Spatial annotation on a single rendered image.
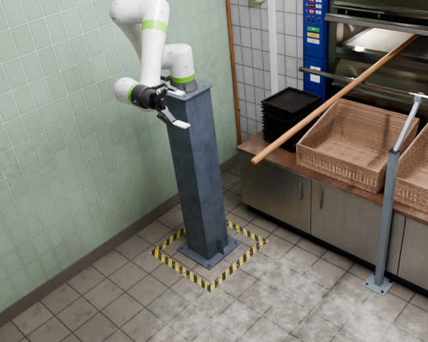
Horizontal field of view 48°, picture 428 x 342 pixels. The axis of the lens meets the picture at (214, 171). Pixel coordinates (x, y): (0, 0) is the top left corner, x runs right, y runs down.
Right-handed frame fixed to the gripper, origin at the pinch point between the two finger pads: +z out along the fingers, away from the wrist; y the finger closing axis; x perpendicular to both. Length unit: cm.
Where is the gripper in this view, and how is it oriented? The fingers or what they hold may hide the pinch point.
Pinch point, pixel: (183, 110)
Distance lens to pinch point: 185.6
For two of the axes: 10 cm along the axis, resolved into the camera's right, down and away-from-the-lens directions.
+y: 1.0, 8.3, 5.5
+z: 7.3, 3.2, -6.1
